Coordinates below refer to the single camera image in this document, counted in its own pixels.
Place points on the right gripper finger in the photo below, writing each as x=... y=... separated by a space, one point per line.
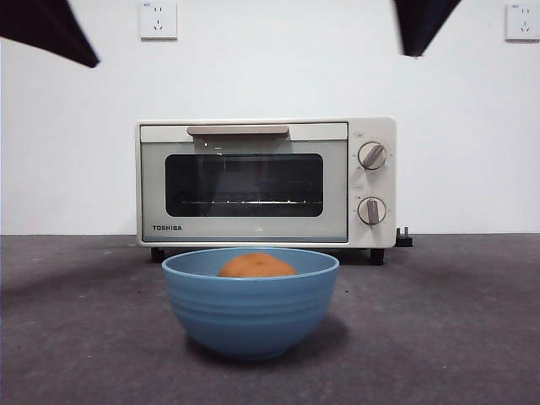
x=422 y=21

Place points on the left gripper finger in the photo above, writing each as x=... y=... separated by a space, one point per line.
x=46 y=25

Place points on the blue ribbed bowl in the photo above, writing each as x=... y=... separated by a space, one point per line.
x=249 y=312

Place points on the beige oven control knob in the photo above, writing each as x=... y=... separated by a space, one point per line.
x=371 y=210
x=372 y=156

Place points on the cream Toshiba toaster oven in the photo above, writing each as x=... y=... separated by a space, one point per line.
x=371 y=185

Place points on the black power plug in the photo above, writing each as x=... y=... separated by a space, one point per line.
x=404 y=239

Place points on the white wall power socket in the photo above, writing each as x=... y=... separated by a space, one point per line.
x=524 y=23
x=159 y=21

